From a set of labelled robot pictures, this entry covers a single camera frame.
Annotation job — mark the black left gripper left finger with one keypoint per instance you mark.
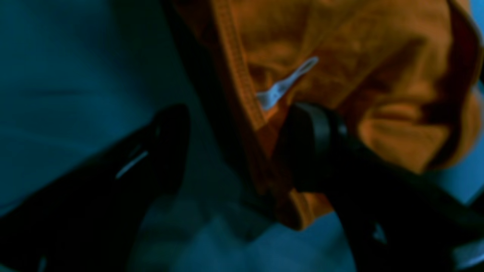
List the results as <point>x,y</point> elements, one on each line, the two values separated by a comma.
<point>87,220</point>

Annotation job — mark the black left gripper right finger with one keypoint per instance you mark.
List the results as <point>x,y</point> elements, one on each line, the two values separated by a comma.
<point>394,220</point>

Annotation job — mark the orange t-shirt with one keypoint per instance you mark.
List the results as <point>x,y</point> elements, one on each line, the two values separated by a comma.
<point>400,72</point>

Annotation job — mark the blue table cloth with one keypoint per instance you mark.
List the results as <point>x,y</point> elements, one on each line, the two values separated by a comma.
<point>77,75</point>

